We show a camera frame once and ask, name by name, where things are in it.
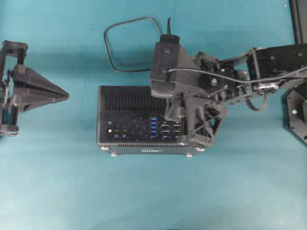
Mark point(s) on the black Zotac mini PC box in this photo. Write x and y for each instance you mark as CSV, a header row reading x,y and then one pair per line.
x,y
131,121

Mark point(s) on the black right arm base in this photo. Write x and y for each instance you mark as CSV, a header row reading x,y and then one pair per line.
x,y
296,112

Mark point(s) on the black USB cable blue plug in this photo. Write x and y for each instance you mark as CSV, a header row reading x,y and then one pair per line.
x,y
130,43

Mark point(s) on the black frame post top right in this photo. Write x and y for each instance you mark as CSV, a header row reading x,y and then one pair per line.
x,y
299,20

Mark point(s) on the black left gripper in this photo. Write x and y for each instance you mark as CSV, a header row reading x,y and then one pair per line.
x,y
31,90

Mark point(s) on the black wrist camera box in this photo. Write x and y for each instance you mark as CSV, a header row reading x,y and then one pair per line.
x,y
167,56

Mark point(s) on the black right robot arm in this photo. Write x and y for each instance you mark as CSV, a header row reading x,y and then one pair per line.
x,y
268,70

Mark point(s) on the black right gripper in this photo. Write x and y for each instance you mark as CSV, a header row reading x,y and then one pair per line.
x,y
209,81

